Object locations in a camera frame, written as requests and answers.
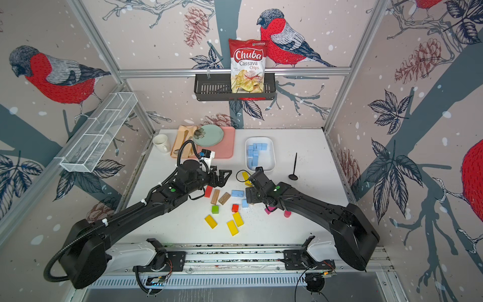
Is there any white wire wall shelf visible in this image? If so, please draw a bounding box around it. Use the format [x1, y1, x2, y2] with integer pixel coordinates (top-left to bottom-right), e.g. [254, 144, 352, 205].
[60, 92, 138, 172]

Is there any green cube block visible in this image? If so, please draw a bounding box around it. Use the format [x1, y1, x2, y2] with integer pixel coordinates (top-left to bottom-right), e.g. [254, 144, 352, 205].
[211, 205, 220, 215]

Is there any tan wood block left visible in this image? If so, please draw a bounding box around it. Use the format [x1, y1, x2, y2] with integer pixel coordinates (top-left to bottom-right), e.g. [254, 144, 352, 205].
[211, 189, 220, 205]

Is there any red rectangular block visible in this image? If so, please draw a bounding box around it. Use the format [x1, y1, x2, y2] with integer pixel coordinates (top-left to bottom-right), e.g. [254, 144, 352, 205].
[204, 186, 214, 198]

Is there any blue rectangular block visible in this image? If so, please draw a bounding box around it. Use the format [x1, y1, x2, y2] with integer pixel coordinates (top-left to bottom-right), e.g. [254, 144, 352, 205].
[247, 150, 259, 171]

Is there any black spoon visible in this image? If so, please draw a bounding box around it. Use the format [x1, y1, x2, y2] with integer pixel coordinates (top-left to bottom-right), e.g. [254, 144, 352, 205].
[289, 153, 298, 181]

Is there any magenta rectangular block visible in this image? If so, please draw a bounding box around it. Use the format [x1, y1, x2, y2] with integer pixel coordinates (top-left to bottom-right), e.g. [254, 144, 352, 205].
[265, 206, 277, 215]

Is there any white ceramic mug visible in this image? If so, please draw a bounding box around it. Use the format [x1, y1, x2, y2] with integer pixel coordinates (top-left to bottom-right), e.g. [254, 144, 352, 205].
[152, 134, 171, 154]

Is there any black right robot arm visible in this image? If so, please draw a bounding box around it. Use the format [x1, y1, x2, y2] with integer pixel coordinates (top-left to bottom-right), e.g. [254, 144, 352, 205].
[246, 167, 380, 271]

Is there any black wire wall basket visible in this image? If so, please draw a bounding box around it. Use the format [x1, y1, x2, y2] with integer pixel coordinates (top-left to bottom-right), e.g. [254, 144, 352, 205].
[194, 72, 277, 102]

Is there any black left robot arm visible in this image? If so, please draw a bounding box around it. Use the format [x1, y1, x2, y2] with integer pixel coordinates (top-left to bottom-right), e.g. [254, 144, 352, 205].
[44, 159, 232, 289]

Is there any pink plastic tray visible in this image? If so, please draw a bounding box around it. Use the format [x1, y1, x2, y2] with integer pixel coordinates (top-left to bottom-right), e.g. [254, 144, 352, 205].
[196, 127, 235, 159]

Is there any green floral plate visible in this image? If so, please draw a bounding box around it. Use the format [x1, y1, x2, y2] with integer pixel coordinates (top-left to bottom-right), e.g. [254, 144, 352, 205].
[193, 125, 225, 147]

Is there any brown wood block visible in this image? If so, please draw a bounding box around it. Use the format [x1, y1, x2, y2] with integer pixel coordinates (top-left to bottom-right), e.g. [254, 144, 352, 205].
[218, 193, 231, 205]

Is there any yellow block front right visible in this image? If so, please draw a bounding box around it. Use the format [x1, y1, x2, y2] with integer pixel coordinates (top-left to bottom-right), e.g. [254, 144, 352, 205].
[233, 212, 244, 227]

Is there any blue cube block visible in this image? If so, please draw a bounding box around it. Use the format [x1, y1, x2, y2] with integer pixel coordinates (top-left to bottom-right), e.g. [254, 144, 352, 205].
[253, 143, 268, 151]
[247, 145, 254, 157]

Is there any white rectangular plastic bin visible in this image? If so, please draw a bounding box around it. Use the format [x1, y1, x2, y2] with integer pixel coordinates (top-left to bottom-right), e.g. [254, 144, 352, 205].
[245, 137, 276, 172]

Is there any Chuba cassava chips bag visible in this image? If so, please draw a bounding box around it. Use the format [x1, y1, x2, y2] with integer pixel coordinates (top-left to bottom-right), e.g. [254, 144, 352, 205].
[228, 39, 268, 93]

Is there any long blue block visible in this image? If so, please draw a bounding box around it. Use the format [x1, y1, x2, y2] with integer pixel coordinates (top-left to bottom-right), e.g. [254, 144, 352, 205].
[231, 190, 245, 198]

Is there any aluminium mounting rail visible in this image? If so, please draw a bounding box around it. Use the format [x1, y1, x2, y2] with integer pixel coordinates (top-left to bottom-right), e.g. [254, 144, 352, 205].
[78, 245, 393, 275]

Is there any small yellow block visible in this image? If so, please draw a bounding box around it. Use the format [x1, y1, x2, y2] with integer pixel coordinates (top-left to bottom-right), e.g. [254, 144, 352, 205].
[242, 171, 252, 187]

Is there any yellow block front middle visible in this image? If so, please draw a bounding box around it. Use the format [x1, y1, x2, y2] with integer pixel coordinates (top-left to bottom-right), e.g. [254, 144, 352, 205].
[226, 220, 239, 236]

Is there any yellow block front left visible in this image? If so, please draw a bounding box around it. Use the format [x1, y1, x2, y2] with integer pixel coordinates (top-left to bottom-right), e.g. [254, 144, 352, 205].
[205, 215, 218, 229]

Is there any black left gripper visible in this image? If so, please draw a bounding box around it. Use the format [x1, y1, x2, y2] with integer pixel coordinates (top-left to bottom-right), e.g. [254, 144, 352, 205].
[186, 164, 233, 195]

